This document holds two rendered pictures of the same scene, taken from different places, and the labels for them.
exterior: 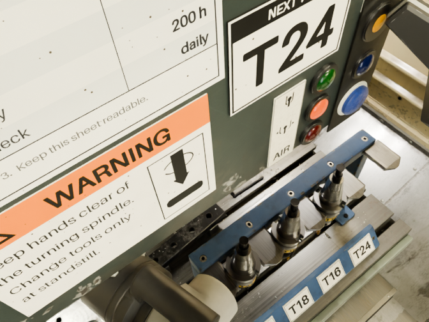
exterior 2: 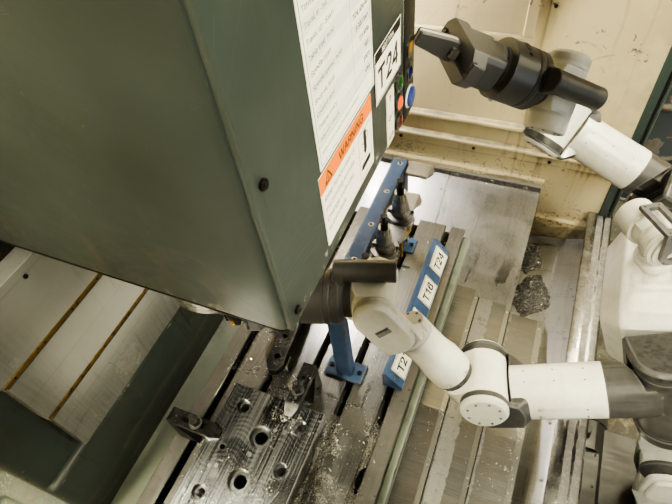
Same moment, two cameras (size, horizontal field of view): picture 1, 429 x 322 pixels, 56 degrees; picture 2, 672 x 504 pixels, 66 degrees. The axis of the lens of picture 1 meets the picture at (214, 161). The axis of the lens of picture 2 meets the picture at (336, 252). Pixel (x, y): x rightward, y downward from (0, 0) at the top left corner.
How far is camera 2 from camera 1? 0.46 m
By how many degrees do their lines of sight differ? 17
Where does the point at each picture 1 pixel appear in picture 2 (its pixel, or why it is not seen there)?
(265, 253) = not seen: hidden behind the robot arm
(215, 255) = not seen: hidden behind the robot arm
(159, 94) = (361, 93)
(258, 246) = not seen: hidden behind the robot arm
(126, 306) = (335, 291)
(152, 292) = (349, 268)
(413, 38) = (430, 47)
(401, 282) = (479, 283)
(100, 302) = (314, 302)
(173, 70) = (363, 80)
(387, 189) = (429, 215)
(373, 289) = (461, 298)
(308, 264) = (404, 296)
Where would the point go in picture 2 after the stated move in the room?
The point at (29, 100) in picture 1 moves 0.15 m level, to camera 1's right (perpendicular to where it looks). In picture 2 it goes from (340, 96) to (451, 42)
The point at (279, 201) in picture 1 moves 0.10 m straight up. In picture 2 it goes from (366, 232) to (364, 201)
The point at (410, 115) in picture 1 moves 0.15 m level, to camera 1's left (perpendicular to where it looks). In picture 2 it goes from (416, 146) to (381, 165)
